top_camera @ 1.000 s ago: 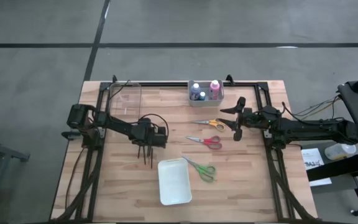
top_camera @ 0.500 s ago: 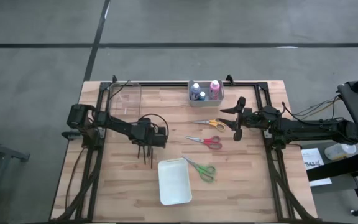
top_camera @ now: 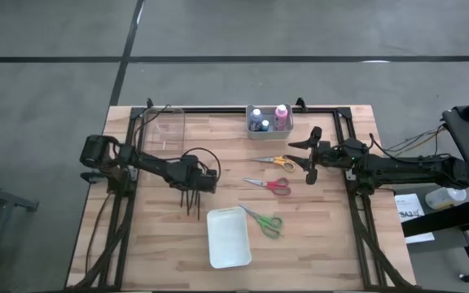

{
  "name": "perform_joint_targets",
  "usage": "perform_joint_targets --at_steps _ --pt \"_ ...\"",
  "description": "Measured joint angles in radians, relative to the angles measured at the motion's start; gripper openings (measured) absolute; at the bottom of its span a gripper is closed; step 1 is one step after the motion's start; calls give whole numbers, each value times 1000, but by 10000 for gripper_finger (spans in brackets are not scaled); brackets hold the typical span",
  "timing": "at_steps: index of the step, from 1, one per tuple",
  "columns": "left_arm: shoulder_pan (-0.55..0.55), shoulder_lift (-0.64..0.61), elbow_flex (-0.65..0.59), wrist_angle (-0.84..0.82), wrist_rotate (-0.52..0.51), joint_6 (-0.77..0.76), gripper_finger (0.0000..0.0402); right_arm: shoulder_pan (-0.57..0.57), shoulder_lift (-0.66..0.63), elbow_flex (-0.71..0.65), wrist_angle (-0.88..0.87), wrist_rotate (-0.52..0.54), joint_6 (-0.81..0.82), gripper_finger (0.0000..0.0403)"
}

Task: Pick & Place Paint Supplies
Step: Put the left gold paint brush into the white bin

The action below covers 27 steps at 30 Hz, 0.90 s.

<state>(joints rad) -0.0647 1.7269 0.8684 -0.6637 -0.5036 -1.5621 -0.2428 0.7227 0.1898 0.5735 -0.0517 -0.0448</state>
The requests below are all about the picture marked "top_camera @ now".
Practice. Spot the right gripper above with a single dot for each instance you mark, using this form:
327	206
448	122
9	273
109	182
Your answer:
315	156

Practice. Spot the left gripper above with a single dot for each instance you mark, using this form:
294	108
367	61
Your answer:
204	183

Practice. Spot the pink paint bottle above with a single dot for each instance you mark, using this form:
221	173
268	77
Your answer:
281	116

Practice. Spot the small teal paint bottle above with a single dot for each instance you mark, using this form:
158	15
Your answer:
264	125

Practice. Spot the dark blue paint bottle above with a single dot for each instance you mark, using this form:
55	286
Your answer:
255	118

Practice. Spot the white plastic bin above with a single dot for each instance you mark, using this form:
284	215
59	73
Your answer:
228	240

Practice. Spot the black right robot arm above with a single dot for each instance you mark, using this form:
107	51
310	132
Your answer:
401	169

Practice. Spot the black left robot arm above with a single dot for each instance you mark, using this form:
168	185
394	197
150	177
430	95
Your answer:
149	160

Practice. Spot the grey plastic bin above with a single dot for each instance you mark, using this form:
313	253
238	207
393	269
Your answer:
269	135

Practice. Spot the clear plastic container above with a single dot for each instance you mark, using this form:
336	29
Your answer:
165	154

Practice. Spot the white paper sheet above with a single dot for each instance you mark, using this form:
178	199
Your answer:
409	203

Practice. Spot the translucent plastic jar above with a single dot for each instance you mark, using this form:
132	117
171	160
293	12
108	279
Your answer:
442	198

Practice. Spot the dark metal stand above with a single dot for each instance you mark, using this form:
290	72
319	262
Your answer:
2	196

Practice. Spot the small black floor object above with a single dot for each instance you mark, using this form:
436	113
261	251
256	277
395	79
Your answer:
468	277

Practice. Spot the black frame clamp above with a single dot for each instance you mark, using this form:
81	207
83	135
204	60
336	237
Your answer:
301	104
150	102

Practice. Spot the black aluminium table frame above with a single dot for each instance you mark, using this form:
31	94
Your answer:
218	110

